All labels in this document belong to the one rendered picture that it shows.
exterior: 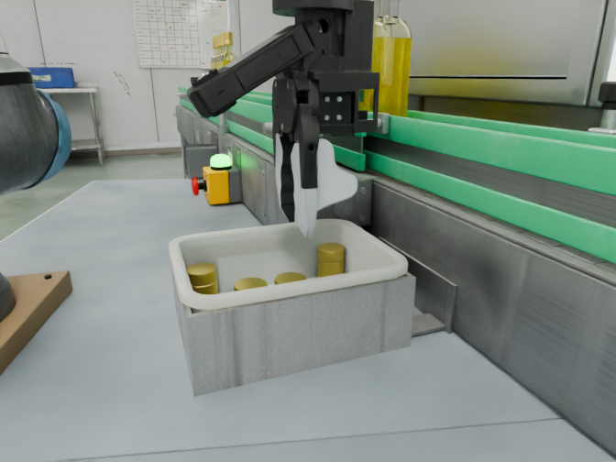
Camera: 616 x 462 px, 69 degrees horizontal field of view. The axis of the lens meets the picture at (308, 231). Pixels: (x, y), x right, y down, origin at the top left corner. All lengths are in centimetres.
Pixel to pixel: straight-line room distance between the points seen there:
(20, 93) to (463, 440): 56
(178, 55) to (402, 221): 607
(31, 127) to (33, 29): 600
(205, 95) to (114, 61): 613
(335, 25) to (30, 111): 37
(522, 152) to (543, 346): 17
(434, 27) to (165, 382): 67
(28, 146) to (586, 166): 56
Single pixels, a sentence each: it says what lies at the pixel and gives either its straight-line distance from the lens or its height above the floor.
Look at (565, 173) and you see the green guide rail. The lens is 41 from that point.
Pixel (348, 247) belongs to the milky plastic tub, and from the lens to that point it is 56.
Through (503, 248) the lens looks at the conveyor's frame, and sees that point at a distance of 44.
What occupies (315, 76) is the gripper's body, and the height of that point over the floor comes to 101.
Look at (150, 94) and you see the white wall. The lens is 652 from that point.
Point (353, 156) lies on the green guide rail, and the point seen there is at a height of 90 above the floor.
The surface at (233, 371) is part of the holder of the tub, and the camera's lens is 42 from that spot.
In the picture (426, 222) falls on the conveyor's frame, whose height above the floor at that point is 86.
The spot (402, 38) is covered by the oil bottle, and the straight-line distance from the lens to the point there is 70.
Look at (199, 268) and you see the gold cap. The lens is 51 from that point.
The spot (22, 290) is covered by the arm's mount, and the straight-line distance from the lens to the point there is 63.
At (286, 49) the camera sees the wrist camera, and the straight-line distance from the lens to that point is 41.
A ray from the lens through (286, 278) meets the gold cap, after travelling 48.
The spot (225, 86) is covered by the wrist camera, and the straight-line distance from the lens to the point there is 40.
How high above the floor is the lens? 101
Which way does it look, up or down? 19 degrees down
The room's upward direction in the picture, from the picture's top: straight up
